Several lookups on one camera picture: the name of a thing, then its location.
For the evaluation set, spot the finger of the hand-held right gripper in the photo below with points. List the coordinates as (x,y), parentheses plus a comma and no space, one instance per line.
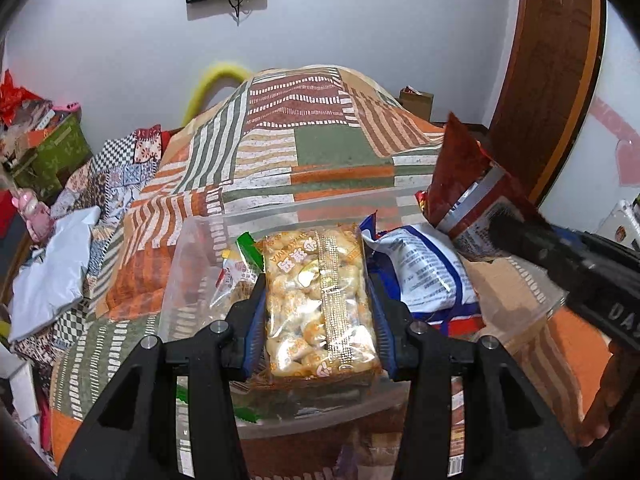
(525,240)

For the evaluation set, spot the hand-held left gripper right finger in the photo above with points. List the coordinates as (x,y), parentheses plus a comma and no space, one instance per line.
(382,330)

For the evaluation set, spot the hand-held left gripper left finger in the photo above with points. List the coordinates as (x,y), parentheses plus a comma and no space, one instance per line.
(255,325)

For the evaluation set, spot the green-edged clear snack bag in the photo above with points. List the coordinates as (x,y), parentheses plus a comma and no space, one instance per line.
(230,282)

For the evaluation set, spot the clear puffed snack packet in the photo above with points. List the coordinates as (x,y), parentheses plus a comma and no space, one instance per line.
(315,300)

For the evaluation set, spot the blue and white snack bag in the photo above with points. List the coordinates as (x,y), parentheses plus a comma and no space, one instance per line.
(425,270)

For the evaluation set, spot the clear plastic storage bin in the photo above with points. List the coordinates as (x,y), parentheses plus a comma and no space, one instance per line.
(195,280)

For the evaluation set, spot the small green snack packet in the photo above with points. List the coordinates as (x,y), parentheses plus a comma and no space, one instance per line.
(247,249)

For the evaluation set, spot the dark red snack bag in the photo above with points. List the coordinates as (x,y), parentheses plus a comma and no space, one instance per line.
(460,175)

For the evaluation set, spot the person's right hand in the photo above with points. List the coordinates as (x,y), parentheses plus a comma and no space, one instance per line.
(600,395)

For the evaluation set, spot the white box with sticker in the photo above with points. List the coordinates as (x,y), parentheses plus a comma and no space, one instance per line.
(620,222)

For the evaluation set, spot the snack packet with barcode strip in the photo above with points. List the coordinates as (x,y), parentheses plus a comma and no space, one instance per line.
(457,425)

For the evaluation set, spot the white sliding door pink hearts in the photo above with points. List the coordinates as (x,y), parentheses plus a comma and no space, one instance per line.
(600,125)

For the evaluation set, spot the brown wooden wardrobe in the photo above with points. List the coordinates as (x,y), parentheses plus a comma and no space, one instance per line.
(545,70)

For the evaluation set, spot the small cardboard box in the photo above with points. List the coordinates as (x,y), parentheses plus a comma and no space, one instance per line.
(417,105)

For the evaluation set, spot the striped patchwork blanket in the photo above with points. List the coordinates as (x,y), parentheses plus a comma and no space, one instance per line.
(320,145)

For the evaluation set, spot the checkered patchwork quilt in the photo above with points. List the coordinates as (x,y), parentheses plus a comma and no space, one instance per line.
(125,170)

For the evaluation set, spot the white cloth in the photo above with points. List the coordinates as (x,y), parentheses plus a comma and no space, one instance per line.
(50,280)

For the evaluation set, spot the pink rabbit toy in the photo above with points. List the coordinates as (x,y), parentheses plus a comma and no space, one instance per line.
(35,215)

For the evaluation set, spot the yellow foam tube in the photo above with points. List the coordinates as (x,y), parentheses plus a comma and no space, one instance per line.
(215,80)

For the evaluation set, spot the green patterned box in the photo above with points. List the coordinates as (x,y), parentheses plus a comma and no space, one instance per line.
(55,155)

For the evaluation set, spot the pile of papers and boxes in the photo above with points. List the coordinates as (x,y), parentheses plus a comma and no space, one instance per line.
(30,125)

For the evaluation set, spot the red plastic bag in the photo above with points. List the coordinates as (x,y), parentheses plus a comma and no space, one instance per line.
(12,95)

